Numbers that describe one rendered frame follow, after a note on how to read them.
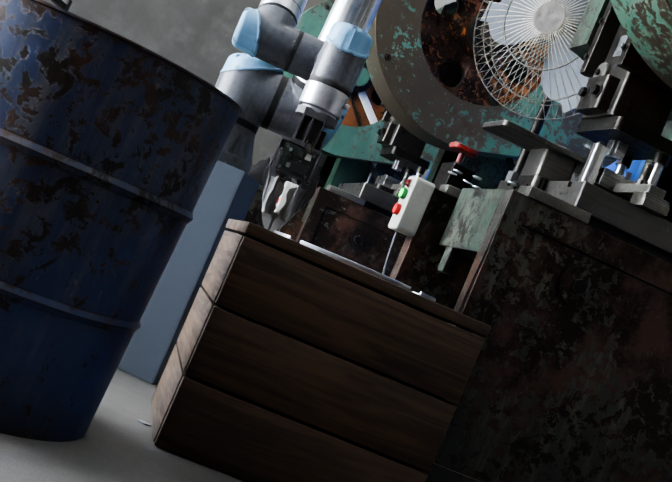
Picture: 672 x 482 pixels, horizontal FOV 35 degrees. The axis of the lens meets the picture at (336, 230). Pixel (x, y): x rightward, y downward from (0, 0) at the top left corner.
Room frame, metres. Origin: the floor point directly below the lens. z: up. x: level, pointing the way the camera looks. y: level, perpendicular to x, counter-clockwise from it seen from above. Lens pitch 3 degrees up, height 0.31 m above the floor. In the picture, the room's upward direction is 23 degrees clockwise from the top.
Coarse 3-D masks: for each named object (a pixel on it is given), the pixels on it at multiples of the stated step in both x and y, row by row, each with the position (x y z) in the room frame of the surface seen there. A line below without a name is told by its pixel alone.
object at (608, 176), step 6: (606, 168) 2.28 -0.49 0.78; (576, 174) 2.40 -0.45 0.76; (600, 174) 2.29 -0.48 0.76; (606, 174) 2.28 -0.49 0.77; (612, 174) 2.29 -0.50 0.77; (618, 174) 2.29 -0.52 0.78; (570, 180) 2.42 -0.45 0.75; (576, 180) 2.39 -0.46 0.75; (600, 180) 2.28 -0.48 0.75; (606, 180) 2.28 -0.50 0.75; (612, 180) 2.29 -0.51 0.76; (618, 180) 2.29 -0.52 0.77; (624, 180) 2.29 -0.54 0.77; (630, 180) 2.30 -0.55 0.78; (606, 186) 2.29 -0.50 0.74; (612, 186) 2.29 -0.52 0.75
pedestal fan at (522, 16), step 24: (504, 0) 3.30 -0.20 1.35; (528, 0) 3.15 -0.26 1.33; (552, 0) 3.10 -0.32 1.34; (576, 0) 3.12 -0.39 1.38; (504, 24) 3.20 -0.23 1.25; (528, 24) 3.21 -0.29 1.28; (552, 24) 3.08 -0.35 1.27; (576, 24) 3.14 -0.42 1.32; (528, 48) 3.27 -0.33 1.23; (552, 48) 3.19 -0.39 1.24; (552, 72) 3.17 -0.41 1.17; (576, 72) 3.09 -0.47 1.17; (528, 96) 3.15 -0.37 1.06; (552, 96) 3.16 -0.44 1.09; (576, 96) 3.06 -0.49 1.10
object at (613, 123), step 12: (588, 120) 2.39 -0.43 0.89; (600, 120) 2.34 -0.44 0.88; (612, 120) 2.28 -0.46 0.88; (624, 120) 2.25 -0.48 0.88; (576, 132) 2.44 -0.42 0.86; (588, 132) 2.39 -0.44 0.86; (600, 132) 2.34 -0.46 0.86; (612, 132) 2.30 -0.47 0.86; (624, 132) 2.26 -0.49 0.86; (636, 132) 2.26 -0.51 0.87; (648, 132) 2.27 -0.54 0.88; (636, 144) 2.31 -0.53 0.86; (648, 144) 2.27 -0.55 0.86; (660, 144) 2.28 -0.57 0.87; (624, 156) 2.44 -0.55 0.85; (636, 156) 2.42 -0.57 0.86; (648, 156) 2.37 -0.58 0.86; (660, 156) 2.29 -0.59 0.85
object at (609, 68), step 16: (624, 32) 2.37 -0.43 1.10; (608, 64) 2.37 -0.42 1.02; (592, 80) 2.36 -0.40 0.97; (608, 80) 2.29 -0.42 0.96; (624, 80) 2.28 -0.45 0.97; (640, 80) 2.28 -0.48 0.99; (592, 96) 2.33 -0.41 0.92; (608, 96) 2.29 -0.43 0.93; (624, 96) 2.28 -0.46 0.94; (640, 96) 2.28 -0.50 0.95; (656, 96) 2.29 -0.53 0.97; (592, 112) 2.34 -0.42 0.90; (608, 112) 2.29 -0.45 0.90; (624, 112) 2.28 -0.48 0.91; (640, 112) 2.29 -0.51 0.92; (656, 112) 2.29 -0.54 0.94; (656, 128) 2.30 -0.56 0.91
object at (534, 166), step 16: (496, 128) 2.30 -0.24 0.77; (512, 128) 2.23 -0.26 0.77; (528, 144) 2.32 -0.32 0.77; (544, 144) 2.25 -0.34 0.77; (528, 160) 2.35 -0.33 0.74; (544, 160) 2.28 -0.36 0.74; (560, 160) 2.28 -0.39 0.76; (576, 160) 2.28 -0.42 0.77; (528, 176) 2.31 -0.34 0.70; (544, 176) 2.28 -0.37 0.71; (560, 176) 2.29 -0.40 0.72
